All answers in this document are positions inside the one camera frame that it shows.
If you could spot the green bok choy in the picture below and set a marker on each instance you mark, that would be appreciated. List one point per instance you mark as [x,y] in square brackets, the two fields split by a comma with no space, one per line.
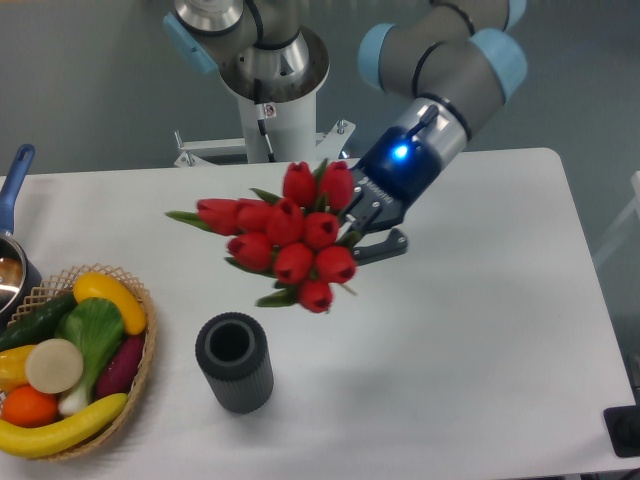
[95,326]

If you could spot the orange fruit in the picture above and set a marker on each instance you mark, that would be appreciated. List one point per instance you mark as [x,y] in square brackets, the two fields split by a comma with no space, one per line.
[29,408]

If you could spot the blue handled saucepan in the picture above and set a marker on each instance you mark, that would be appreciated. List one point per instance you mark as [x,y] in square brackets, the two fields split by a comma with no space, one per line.
[18,275]

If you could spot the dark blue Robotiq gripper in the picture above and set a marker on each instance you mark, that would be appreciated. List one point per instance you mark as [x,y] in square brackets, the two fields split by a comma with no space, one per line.
[390,177]

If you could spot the yellow squash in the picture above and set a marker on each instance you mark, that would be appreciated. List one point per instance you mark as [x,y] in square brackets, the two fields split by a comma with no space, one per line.
[98,285]

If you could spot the black device at table edge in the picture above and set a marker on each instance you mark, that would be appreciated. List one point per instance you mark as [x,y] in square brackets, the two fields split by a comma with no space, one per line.
[623,428]

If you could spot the long yellow banana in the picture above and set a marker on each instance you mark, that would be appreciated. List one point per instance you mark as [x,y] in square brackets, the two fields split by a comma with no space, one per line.
[59,436]

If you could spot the red tulip bouquet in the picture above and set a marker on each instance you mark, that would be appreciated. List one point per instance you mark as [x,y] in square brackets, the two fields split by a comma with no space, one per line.
[292,237]

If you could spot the dark grey ribbed vase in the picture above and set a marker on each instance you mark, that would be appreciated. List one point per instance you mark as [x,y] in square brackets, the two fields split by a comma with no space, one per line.
[232,351]

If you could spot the beige round slice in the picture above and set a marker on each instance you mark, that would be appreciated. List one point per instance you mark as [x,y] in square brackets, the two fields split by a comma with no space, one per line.
[54,366]

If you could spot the woven wicker basket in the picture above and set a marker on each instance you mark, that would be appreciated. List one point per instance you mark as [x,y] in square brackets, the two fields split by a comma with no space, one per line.
[62,283]

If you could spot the purple sweet potato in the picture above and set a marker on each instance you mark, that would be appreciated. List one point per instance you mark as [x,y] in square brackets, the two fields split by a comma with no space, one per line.
[118,375]

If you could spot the yellow pepper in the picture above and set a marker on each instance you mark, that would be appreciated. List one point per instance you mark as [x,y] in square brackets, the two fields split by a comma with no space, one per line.
[13,367]

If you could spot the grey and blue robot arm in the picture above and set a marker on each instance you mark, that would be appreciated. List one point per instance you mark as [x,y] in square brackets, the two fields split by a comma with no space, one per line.
[458,66]

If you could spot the dark green cucumber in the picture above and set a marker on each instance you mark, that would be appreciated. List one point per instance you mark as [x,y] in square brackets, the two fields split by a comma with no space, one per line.
[39,324]

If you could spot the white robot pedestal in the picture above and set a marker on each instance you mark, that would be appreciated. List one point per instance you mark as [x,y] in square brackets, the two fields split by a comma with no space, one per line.
[276,93]

